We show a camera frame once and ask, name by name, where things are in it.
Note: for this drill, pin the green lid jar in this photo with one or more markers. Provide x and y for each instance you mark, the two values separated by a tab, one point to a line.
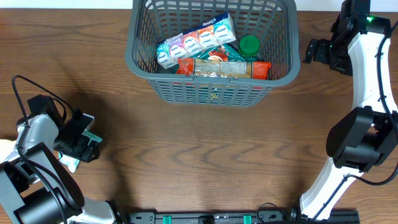
249	46

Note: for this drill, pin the green Nescafe coffee bag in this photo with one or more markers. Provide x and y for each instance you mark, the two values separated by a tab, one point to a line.
225	53

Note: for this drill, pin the colourful tissue pack strip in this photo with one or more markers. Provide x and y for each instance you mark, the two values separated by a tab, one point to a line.
211	33

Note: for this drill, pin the orange pasta packet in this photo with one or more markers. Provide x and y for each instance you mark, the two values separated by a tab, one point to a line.
223	69

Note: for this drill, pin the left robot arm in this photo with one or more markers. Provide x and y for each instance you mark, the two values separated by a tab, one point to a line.
35	186

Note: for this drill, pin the black mounting rail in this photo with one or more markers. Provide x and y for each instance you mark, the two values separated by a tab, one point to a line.
265	214

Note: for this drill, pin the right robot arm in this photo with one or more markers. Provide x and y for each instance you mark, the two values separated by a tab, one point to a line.
366	136

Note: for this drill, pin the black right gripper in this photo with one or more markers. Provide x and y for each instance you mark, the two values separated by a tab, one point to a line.
315	50

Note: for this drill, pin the white paper pouch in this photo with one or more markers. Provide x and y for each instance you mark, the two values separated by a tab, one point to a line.
9	151

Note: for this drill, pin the grey plastic basket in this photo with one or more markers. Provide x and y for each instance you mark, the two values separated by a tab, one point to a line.
274	23

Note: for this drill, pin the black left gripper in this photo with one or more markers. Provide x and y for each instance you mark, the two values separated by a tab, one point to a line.
80	147

